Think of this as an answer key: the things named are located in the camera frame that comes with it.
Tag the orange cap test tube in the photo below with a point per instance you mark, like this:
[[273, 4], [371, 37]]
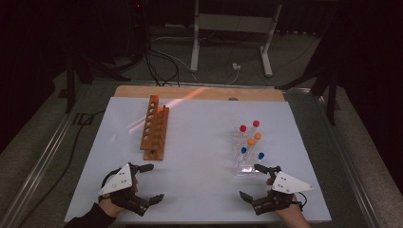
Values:
[[258, 136], [251, 142]]

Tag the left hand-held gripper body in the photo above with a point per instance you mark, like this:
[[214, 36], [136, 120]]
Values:
[[122, 182]]

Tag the person's right hand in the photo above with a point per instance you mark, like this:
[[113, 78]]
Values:
[[294, 217]]

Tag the wooden board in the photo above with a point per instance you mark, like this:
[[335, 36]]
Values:
[[253, 94]]

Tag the white metal desk frame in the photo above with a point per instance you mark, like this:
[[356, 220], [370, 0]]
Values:
[[231, 22]]

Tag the black metal stand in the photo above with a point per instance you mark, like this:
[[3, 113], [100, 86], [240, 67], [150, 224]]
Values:
[[71, 82], [331, 95]]

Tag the white power plug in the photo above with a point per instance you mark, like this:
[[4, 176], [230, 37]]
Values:
[[236, 66]]

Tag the person's left hand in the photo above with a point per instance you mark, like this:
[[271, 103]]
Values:
[[109, 208]]

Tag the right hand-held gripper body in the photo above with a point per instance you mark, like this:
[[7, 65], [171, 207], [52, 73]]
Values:
[[286, 186]]

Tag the white table board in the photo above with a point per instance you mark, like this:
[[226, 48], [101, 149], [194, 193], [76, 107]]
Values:
[[196, 158]]

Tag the clear plastic test tube rack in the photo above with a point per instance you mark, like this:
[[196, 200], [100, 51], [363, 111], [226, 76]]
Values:
[[245, 167]]

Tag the wooden test tube rack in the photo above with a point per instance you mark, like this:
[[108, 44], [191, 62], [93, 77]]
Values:
[[155, 133]]

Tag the aluminium rail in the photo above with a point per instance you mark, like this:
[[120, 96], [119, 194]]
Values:
[[41, 164], [348, 164]]

